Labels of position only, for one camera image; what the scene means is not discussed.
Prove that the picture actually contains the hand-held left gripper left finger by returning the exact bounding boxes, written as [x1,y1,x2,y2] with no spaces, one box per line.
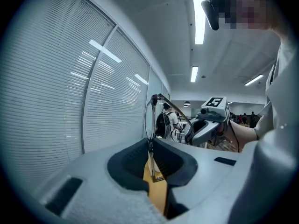
[38,138,165,224]

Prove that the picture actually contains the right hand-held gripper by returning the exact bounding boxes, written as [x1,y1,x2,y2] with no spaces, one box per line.
[185,97,231,147]

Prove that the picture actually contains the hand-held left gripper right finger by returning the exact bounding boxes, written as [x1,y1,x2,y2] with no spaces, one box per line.
[153,138,244,220]

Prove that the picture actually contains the brown-framed eyeglasses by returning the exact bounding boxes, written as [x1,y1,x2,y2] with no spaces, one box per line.
[144,93,196,184]

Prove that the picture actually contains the person's right forearm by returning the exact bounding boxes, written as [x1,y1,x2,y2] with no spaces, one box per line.
[227,119,259,153]

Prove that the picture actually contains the person's right hand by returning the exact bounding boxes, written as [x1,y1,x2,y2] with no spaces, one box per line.
[215,123,228,141]

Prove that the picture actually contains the long ceiling light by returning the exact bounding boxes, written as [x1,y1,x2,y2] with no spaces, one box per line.
[244,74,264,86]
[190,66,199,83]
[191,0,206,46]

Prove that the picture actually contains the frosted glass partition panel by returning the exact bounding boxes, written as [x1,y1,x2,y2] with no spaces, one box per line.
[142,66,171,140]

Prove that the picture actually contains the person's beige shirt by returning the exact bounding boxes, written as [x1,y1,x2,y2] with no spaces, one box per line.
[253,42,299,149]

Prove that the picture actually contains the white window blind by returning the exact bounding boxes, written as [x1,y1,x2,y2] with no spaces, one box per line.
[1,0,117,192]
[83,28,150,153]

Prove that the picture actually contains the person's head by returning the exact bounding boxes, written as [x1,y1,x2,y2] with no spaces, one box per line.
[218,0,288,42]

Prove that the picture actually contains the grey window frame post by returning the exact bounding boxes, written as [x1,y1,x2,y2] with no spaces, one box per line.
[81,25,118,154]

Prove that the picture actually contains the black head-mounted camera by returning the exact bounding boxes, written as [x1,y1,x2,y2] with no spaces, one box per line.
[201,0,221,31]

